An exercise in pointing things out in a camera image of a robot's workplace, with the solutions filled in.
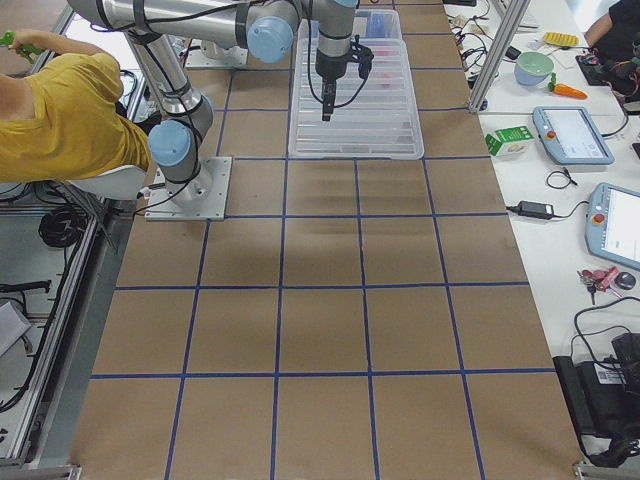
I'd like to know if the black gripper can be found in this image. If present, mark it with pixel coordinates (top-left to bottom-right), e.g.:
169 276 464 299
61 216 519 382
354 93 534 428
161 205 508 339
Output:
315 49 351 122

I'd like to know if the clear plastic box lid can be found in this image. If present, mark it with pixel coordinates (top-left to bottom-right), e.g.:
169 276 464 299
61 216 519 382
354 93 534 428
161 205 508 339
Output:
288 38 424 160

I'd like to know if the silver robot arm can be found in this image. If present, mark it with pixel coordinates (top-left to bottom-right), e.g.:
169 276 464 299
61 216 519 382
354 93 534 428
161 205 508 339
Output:
69 1 371 204

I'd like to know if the clear plastic storage box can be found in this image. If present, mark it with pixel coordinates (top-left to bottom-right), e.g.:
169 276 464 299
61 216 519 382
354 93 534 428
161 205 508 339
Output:
297 8 404 44

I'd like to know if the green milk carton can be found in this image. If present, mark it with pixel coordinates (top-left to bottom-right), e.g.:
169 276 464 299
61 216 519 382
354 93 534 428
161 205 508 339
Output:
485 125 534 157

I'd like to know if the green blue bowl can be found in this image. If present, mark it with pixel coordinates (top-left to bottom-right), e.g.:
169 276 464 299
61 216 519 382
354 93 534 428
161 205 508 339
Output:
514 51 554 86

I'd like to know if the white chair seat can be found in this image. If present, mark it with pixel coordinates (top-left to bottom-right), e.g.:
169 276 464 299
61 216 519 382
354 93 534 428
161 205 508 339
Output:
69 165 146 200

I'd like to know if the toy carrot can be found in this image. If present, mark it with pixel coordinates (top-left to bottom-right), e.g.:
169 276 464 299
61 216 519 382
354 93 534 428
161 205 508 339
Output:
547 73 588 100

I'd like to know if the yellow toy corn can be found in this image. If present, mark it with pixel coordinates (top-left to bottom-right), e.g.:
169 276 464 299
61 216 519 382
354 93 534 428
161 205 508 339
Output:
542 32 579 48

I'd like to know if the black power adapter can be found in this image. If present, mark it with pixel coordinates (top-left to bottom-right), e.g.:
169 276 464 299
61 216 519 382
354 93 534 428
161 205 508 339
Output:
516 201 554 220

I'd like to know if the teach pendant tablet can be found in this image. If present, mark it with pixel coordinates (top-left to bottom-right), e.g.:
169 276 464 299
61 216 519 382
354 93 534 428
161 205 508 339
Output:
532 106 615 166
585 183 640 270

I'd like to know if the person in yellow shirt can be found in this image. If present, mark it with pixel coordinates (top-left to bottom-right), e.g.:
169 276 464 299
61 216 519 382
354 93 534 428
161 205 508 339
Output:
1 29 151 183

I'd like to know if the red key bunch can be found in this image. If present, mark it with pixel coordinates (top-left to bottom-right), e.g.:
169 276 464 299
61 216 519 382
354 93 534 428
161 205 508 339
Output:
577 266 622 305

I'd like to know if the black round puck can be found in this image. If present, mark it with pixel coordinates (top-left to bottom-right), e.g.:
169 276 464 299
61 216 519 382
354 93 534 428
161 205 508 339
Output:
614 271 636 291

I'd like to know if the black equipment case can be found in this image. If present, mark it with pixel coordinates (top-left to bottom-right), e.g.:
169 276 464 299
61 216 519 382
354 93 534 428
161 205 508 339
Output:
553 333 639 468

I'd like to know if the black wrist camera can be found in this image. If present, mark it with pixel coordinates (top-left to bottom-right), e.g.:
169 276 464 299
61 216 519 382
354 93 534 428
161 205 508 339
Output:
349 35 374 81

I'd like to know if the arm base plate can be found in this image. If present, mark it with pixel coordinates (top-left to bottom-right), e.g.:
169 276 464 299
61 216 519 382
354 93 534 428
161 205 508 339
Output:
185 40 248 70
144 157 233 221

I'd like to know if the aluminium frame post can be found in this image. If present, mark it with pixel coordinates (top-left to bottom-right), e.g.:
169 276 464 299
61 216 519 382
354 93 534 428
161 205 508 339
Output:
468 0 530 113

